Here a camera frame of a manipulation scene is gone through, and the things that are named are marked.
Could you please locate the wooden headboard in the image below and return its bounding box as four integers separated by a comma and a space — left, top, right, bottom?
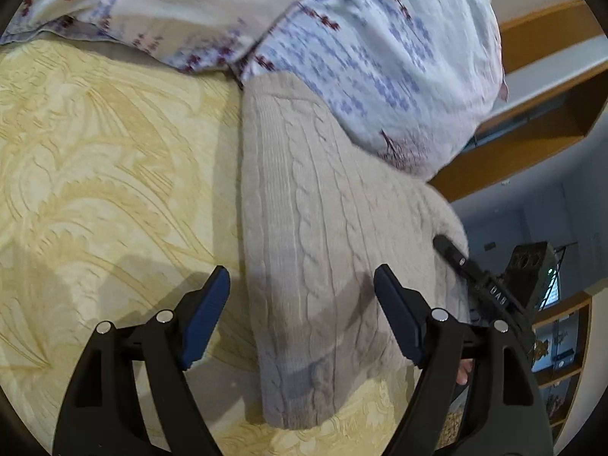
427, 0, 608, 203

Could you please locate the blue floral tree-print pillow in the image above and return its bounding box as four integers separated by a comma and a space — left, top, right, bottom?
232, 0, 510, 182

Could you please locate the wooden display cabinet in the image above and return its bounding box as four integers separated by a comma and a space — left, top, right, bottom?
529, 292, 594, 442

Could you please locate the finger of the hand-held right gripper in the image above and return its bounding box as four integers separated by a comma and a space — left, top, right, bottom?
433, 234, 477, 282

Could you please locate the beige cable-knit sweater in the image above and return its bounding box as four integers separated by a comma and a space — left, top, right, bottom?
240, 73, 471, 431

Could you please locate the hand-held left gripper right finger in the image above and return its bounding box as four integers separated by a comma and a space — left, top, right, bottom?
374, 263, 556, 456

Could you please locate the yellow patterned bed sheet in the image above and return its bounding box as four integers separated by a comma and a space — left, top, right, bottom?
0, 38, 459, 456

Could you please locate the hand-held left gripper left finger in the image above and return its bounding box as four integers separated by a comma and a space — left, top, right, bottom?
52, 265, 231, 456

